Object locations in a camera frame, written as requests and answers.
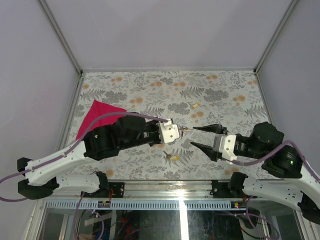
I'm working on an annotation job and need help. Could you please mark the small yellow tag far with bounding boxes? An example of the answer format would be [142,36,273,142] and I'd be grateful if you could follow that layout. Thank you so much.
[191,103,200,109]

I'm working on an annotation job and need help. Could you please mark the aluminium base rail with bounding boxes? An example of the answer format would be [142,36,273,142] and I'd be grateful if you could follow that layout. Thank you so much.
[37,178,251,200]

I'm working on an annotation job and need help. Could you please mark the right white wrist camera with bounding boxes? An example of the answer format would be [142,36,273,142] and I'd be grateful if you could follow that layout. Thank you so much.
[219,135,237,165]

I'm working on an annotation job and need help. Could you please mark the white slotted cable duct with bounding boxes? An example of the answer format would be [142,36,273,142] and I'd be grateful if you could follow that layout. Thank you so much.
[44,201,233,210]

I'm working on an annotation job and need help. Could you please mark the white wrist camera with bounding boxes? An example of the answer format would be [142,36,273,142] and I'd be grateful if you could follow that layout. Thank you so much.
[219,135,237,165]
[156,118,180,144]

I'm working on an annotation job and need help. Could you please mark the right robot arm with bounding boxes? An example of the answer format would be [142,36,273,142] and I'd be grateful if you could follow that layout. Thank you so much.
[192,122,320,224]

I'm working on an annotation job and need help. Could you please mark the pink folded cloth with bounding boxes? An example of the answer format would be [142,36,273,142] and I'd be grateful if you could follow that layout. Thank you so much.
[75,99,127,141]

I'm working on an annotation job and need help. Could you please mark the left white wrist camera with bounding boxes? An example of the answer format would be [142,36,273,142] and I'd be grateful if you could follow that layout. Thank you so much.
[156,118,180,144]

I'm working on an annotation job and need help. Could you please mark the yellow key tag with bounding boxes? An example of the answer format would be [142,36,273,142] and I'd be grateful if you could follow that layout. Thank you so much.
[163,151,180,161]

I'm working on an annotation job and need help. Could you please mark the metal spiral keyring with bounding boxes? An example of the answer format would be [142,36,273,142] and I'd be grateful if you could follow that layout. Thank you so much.
[179,125,189,138]

